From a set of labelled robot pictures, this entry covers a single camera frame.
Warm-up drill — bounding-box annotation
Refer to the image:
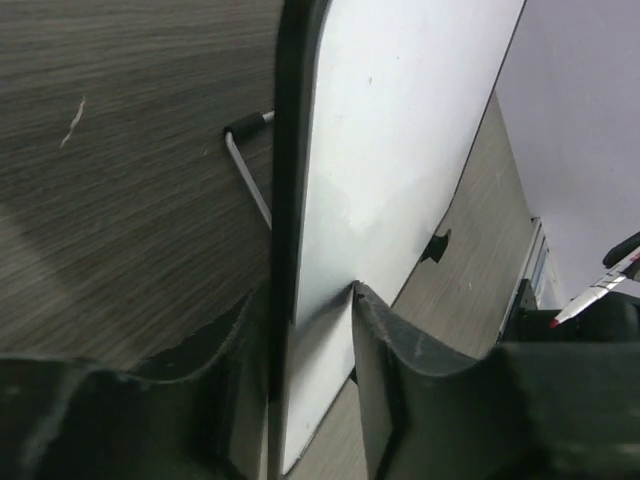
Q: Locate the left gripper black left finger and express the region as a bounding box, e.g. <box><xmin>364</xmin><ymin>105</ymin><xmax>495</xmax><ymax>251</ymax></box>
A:
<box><xmin>1</xmin><ymin>289</ymin><xmax>268</xmax><ymax>479</ymax></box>

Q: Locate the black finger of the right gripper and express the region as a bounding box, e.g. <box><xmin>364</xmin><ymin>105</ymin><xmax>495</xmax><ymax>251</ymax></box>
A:
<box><xmin>602</xmin><ymin>234</ymin><xmax>640</xmax><ymax>268</ymax></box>

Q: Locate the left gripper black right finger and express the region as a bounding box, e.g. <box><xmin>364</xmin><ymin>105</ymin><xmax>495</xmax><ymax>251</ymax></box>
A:
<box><xmin>352</xmin><ymin>283</ymin><xmax>639</xmax><ymax>479</ymax></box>

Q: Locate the pink white marker pen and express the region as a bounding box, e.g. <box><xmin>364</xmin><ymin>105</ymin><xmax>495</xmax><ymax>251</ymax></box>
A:
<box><xmin>549</xmin><ymin>248</ymin><xmax>639</xmax><ymax>328</ymax></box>

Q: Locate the small whiteboard with black frame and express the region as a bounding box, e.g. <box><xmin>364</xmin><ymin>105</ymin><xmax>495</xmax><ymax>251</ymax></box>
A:
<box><xmin>222</xmin><ymin>0</ymin><xmax>529</xmax><ymax>476</ymax></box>

